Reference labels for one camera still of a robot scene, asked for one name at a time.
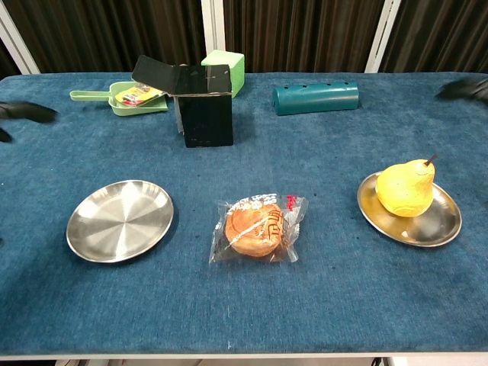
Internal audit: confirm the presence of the bread bun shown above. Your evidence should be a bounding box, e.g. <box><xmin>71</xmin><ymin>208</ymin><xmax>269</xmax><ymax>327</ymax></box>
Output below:
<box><xmin>208</xmin><ymin>191</ymin><xmax>310</xmax><ymax>265</ymax></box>

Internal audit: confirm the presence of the teal half-cylinder holder with holes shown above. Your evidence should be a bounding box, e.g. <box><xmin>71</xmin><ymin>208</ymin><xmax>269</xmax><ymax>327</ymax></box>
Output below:
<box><xmin>271</xmin><ymin>80</ymin><xmax>360</xmax><ymax>117</ymax></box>

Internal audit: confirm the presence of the black pleated curtain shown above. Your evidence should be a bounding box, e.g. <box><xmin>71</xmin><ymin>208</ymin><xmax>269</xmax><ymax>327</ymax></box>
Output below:
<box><xmin>223</xmin><ymin>0</ymin><xmax>390</xmax><ymax>73</ymax></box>
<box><xmin>3</xmin><ymin>0</ymin><xmax>204</xmax><ymax>73</ymax></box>
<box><xmin>379</xmin><ymin>0</ymin><xmax>488</xmax><ymax>74</ymax></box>
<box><xmin>0</xmin><ymin>40</ymin><xmax>21</xmax><ymax>78</ymax></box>

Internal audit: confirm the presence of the round metal plate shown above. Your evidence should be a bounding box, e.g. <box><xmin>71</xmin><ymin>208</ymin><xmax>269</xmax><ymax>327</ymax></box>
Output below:
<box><xmin>66</xmin><ymin>179</ymin><xmax>175</xmax><ymax>264</ymax></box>
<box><xmin>356</xmin><ymin>171</ymin><xmax>464</xmax><ymax>249</ymax></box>

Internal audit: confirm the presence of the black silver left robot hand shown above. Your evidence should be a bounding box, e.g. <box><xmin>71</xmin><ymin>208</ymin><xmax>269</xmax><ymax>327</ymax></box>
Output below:
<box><xmin>0</xmin><ymin>101</ymin><xmax>59</xmax><ymax>144</ymax></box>

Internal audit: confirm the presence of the yellow pear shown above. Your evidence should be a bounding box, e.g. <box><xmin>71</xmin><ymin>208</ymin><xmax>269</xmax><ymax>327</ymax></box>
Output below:
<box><xmin>375</xmin><ymin>154</ymin><xmax>440</xmax><ymax>219</ymax></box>

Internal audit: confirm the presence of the light green plastic dustpan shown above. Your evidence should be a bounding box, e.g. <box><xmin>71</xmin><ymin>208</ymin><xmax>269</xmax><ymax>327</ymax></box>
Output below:
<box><xmin>69</xmin><ymin>81</ymin><xmax>169</xmax><ymax>118</ymax></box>

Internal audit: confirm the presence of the blue table cloth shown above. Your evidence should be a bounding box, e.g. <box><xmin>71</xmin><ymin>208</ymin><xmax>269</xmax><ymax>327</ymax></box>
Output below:
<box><xmin>0</xmin><ymin>72</ymin><xmax>488</xmax><ymax>360</ymax></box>

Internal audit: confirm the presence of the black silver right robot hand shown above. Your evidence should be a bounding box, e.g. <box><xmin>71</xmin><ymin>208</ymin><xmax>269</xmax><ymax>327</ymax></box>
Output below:
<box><xmin>435</xmin><ymin>77</ymin><xmax>488</xmax><ymax>103</ymax></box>

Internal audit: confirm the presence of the open black cardboard box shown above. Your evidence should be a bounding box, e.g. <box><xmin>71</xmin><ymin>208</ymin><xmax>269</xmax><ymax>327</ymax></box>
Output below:
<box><xmin>131</xmin><ymin>54</ymin><xmax>235</xmax><ymax>149</ymax></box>

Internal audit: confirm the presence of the green foam cube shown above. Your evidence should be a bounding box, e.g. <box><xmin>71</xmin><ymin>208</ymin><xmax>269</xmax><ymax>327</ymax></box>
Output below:
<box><xmin>201</xmin><ymin>50</ymin><xmax>246</xmax><ymax>99</ymax></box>

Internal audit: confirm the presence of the yellow snack packet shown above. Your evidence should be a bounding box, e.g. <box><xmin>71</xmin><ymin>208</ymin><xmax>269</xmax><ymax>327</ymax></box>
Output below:
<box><xmin>114</xmin><ymin>84</ymin><xmax>165</xmax><ymax>108</ymax></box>

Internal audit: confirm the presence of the white frame post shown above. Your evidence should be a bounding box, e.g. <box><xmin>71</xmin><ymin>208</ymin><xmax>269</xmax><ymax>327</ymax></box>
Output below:
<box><xmin>0</xmin><ymin>3</ymin><xmax>41</xmax><ymax>75</ymax></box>
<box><xmin>364</xmin><ymin>0</ymin><xmax>402</xmax><ymax>74</ymax></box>
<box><xmin>200</xmin><ymin>0</ymin><xmax>226</xmax><ymax>74</ymax></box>

